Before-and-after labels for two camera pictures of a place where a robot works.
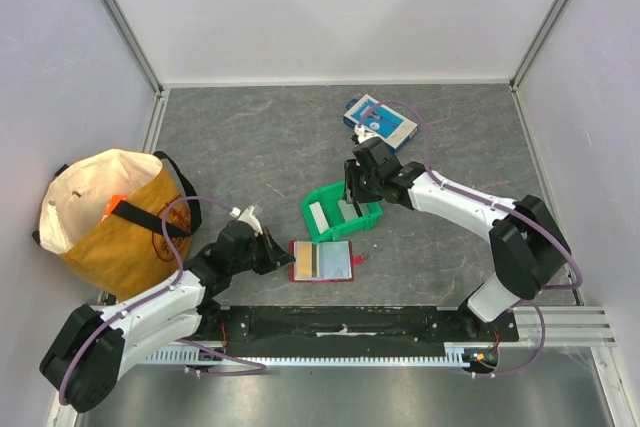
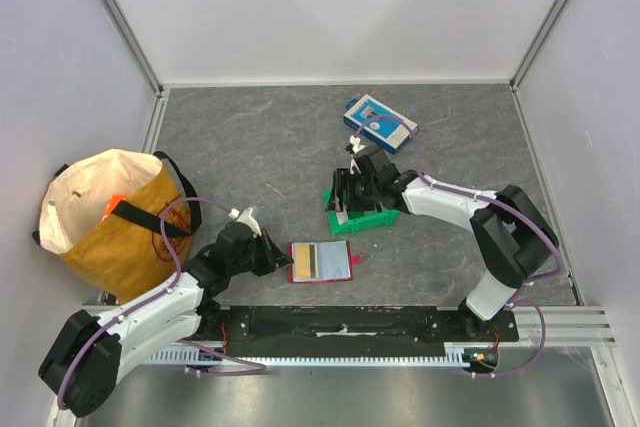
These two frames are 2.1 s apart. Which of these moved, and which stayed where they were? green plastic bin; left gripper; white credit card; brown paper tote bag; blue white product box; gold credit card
Moved: green plastic bin; white credit card
Stayed: left gripper; gold credit card; brown paper tote bag; blue white product box
